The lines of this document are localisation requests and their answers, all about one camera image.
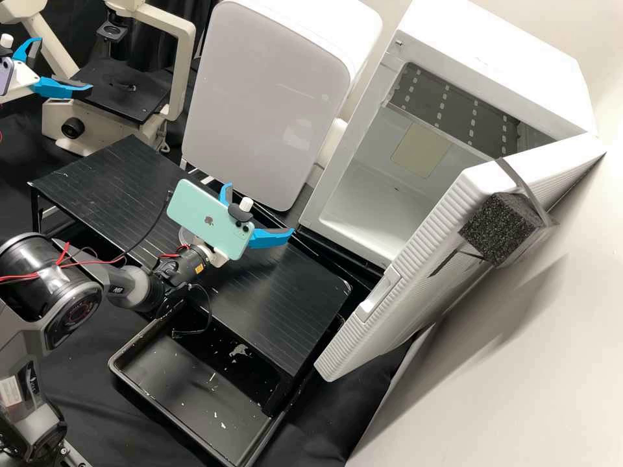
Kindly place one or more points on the incubator door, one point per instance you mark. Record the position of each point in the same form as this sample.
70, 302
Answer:
438, 272

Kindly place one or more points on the black platform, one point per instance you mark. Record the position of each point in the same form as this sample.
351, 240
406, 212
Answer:
340, 258
194, 171
121, 194

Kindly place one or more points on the wrist camera phone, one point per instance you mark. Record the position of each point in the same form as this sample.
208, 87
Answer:
199, 209
4, 73

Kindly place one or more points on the cream microscope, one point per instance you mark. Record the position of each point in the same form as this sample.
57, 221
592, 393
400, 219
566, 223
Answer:
87, 114

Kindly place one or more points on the white box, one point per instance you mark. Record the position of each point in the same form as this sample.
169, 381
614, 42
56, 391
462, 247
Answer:
263, 97

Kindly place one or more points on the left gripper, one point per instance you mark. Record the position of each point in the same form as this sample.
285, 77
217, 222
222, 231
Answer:
22, 80

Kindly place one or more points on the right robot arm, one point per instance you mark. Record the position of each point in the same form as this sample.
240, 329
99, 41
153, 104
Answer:
29, 292

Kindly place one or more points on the black tray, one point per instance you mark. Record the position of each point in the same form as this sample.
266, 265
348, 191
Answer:
185, 389

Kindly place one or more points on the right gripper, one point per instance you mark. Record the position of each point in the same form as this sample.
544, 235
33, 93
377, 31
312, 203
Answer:
218, 257

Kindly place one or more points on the right wrist camera phone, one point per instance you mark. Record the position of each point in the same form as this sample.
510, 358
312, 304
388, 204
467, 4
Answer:
199, 209

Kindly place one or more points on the white incubator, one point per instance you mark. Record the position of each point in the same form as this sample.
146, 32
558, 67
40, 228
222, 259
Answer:
486, 58

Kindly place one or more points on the left wrist camera phone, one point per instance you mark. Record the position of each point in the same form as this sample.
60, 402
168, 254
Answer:
4, 73

